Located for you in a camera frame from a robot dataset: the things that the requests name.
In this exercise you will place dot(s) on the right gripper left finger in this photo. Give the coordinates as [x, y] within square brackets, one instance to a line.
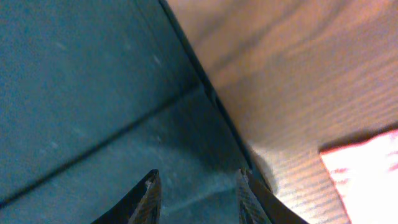
[141, 205]

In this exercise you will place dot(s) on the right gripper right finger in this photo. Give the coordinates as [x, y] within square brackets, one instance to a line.
[258, 205]

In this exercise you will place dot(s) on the black t-shirt with white logo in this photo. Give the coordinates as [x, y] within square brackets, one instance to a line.
[94, 95]

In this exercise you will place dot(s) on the red orange garment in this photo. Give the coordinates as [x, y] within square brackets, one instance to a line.
[365, 177]

